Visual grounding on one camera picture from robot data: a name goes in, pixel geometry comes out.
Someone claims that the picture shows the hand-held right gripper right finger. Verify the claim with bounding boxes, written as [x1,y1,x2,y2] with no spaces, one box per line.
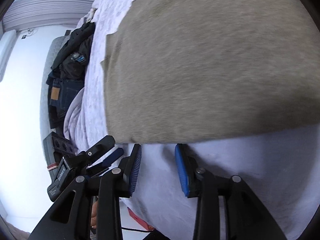
[174,143,288,240]

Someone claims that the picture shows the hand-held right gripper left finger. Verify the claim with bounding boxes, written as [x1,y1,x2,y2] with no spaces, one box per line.
[31,143,143,240]

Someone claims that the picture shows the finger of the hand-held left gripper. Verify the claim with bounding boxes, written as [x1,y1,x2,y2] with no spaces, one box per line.
[86,148,124,177]
[78,135,116,166]

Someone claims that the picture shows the tan knit sweater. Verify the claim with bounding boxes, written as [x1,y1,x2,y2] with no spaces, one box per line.
[100,0,320,145]

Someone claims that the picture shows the person's left hand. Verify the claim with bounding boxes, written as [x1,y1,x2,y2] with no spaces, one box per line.
[90,200,99,230]

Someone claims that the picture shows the black power strip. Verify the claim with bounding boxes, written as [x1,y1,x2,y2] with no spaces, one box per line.
[51,132,77,156]

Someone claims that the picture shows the pale grey quilt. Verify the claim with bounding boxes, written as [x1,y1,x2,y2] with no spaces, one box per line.
[63,87,86,144]

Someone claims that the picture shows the lavender textured bed blanket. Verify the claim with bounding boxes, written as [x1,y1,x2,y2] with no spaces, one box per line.
[64,0,320,240]

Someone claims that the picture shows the flat red box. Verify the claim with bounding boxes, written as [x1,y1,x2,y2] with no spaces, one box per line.
[127,207,156,232]

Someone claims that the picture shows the dark blue jeans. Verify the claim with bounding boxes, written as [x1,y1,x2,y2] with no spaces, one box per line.
[46,70,85,128]

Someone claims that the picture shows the black jacket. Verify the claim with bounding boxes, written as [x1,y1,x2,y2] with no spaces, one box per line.
[51,22,96,81]

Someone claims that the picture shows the beige crumpled cloth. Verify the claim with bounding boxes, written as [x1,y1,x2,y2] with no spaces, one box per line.
[86,8,97,22]

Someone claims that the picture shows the pale grey curtain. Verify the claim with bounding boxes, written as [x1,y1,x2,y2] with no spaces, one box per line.
[2,0,98,28]

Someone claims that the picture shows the black floor cable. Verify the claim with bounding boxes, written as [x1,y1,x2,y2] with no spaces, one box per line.
[121,226,151,232]

